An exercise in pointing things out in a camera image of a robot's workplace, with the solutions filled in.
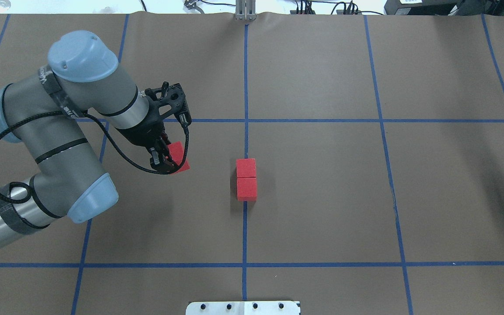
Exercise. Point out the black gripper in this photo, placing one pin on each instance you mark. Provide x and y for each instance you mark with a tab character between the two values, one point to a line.
145	133

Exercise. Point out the red block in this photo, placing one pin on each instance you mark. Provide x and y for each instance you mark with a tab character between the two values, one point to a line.
176	151
246	168
246	189

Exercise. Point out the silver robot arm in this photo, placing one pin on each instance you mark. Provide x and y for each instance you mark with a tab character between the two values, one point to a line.
83	79

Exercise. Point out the black box with label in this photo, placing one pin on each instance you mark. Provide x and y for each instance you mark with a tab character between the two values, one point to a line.
419	7

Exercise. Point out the white pedestal column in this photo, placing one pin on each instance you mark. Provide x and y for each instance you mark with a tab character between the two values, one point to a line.
243	308

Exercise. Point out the aluminium frame post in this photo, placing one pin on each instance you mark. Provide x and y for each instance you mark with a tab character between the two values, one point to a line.
245	10

